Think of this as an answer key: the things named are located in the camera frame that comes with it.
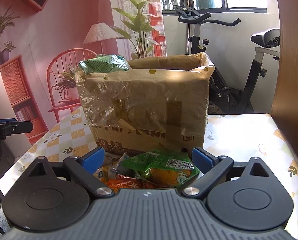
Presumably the orange snack bag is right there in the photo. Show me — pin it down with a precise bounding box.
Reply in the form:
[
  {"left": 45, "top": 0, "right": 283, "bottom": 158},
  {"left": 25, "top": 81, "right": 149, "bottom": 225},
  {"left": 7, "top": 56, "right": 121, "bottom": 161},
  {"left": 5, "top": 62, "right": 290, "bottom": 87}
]
[{"left": 94, "top": 166, "right": 160, "bottom": 193}]

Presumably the floral checkered tablecloth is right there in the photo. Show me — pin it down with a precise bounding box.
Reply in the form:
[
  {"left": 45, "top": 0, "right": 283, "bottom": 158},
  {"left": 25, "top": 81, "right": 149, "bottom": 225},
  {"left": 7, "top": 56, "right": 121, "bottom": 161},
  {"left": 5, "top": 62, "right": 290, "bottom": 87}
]
[{"left": 0, "top": 108, "right": 298, "bottom": 239}]

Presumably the black exercise bike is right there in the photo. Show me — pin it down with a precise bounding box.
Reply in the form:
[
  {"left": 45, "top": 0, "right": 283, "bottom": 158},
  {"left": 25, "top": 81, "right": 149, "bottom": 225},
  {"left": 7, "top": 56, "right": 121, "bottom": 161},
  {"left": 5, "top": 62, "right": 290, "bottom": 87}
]
[{"left": 173, "top": 5, "right": 280, "bottom": 114}]

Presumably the brown cardboard box with liner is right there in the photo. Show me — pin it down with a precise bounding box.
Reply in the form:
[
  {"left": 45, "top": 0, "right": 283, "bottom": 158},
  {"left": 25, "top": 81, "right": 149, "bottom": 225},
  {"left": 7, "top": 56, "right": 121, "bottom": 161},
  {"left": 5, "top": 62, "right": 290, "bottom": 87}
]
[{"left": 75, "top": 52, "right": 214, "bottom": 156}]

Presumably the wooden headboard panel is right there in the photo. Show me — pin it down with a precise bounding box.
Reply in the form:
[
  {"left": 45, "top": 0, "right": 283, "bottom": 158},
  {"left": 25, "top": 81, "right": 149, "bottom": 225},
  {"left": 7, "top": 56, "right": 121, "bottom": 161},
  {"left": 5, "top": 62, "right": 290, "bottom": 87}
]
[{"left": 271, "top": 0, "right": 298, "bottom": 157}]

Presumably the pink room-print wall backdrop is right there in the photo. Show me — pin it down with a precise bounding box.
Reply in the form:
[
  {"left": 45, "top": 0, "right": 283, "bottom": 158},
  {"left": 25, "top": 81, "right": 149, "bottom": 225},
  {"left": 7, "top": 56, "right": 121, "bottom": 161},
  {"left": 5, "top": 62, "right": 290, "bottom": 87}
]
[{"left": 0, "top": 0, "right": 166, "bottom": 144}]

